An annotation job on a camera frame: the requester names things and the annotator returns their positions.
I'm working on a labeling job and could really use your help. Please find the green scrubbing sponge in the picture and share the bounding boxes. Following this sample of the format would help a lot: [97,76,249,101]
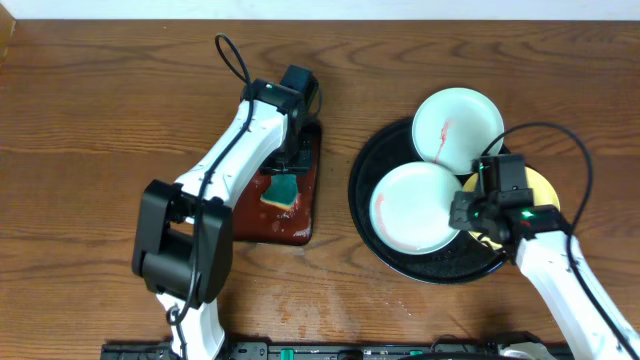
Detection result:
[260,174,299,211]

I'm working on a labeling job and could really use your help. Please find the yellow plate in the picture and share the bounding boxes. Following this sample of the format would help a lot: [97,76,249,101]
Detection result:
[470,166,561,251]

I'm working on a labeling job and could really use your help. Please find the pale green plate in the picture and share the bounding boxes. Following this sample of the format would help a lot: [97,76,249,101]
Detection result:
[369,162,462,255]
[411,87,505,175]

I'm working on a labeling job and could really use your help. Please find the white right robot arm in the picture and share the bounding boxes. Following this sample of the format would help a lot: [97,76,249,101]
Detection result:
[449,189,639,359]

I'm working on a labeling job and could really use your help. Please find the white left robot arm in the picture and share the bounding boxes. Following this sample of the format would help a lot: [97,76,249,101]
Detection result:
[132,77,319,359]

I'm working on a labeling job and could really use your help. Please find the round black serving tray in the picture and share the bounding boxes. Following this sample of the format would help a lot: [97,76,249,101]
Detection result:
[348,117,506,284]

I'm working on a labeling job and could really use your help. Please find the black rectangular water tray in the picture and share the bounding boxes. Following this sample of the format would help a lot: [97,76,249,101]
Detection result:
[233,123,322,246]

